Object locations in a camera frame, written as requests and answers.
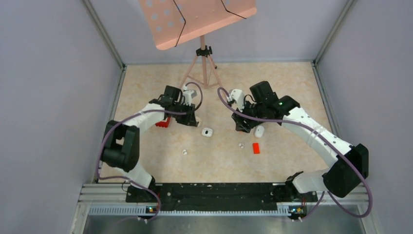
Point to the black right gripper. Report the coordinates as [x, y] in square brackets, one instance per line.
[241, 125]

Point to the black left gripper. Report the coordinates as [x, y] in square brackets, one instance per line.
[189, 118]

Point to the white oval charging case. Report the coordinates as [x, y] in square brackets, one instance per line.
[259, 131]

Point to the white charging case gold trim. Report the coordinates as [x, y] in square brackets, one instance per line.
[207, 132]

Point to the beige charging case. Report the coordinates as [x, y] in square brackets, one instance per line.
[198, 122]

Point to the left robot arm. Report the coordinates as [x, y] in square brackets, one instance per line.
[120, 147]

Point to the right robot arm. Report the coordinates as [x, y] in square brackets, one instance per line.
[340, 156]

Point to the red white grid block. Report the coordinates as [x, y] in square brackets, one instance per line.
[164, 123]

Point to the red rectangular block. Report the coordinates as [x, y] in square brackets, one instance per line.
[256, 148]

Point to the pink music stand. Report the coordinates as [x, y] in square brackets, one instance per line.
[173, 22]

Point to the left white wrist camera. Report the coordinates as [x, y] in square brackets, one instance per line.
[188, 95]

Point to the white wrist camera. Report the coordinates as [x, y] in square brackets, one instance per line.
[188, 95]
[237, 96]

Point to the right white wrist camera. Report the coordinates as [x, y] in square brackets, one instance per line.
[237, 96]

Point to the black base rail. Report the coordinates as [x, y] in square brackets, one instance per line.
[224, 198]

